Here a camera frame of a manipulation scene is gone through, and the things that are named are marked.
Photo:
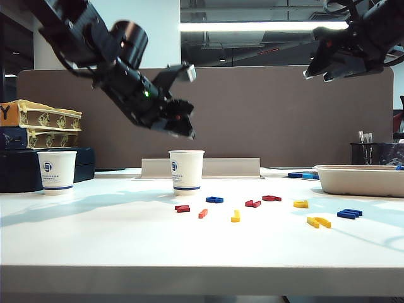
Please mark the red letter z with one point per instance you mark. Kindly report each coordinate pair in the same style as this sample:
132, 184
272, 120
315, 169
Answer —
182, 208

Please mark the beige pulp tray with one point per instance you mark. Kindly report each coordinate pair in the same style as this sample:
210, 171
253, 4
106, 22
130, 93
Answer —
356, 183

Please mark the blue letter g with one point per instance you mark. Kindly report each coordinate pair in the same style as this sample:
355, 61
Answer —
211, 199

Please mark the ceiling light strip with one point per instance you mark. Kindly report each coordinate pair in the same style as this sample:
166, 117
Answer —
252, 26

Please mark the yellow letter d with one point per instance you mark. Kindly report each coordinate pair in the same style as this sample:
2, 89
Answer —
300, 204

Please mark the dark navy case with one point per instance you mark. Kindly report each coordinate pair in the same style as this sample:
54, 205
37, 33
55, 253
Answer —
19, 176

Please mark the yellow letter n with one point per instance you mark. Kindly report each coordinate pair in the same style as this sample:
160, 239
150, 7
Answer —
314, 222

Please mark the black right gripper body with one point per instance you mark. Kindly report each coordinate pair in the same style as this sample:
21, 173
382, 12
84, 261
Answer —
344, 42

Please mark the yellow-edged box navy end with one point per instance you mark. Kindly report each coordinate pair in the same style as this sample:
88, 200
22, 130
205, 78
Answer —
12, 139

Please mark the red and black chair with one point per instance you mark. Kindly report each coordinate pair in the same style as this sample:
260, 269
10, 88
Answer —
398, 121

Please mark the yellow letter j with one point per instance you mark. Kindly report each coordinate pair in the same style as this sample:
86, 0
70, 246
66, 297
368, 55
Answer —
236, 217

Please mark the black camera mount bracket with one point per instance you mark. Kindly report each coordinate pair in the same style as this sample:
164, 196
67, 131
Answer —
167, 79

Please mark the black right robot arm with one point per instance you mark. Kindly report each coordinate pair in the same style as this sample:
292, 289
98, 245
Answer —
385, 25

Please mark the orange letter i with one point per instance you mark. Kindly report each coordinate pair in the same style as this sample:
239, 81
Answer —
203, 214

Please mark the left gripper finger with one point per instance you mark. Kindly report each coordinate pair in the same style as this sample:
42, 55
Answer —
187, 123
176, 129

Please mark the red letter ü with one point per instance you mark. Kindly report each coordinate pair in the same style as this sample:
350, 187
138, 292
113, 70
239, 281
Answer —
251, 204

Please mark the silver pen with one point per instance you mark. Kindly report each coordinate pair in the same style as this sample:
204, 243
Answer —
368, 139
360, 138

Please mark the brown desk partition panel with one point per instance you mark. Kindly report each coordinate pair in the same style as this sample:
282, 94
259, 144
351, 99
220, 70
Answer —
252, 120

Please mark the teal card with magnet letters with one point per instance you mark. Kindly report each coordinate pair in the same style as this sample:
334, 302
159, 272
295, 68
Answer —
300, 175

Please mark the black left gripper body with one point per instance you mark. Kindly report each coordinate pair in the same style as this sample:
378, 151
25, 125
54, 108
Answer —
170, 110

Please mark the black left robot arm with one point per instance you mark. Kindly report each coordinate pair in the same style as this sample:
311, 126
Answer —
79, 31

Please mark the blue letter m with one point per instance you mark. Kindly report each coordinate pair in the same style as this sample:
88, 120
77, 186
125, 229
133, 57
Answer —
347, 214

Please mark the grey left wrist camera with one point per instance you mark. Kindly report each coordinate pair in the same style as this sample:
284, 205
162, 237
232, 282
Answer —
190, 73

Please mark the white paper cup blue logo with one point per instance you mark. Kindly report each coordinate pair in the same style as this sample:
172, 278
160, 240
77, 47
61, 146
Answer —
189, 170
60, 173

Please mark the red letter q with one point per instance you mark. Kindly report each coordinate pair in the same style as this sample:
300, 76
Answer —
269, 198

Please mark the black mesh pen holder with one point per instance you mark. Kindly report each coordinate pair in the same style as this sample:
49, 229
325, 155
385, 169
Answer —
358, 154

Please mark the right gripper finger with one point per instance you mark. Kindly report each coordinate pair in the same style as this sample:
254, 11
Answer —
319, 61
347, 67

